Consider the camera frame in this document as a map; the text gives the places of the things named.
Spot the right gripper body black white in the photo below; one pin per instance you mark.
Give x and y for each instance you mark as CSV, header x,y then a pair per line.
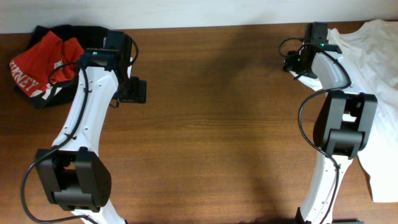
x,y
295,62

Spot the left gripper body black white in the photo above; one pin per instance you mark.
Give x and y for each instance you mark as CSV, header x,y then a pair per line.
x,y
132,92

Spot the white t-shirt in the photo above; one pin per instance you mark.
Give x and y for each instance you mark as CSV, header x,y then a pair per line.
x,y
370,56

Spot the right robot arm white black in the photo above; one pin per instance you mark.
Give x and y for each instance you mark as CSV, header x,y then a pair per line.
x,y
343,125

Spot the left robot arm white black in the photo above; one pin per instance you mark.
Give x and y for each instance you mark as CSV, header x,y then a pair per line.
x,y
71,172

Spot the red and black folded garment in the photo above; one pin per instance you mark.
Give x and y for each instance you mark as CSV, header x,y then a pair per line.
x,y
49,62

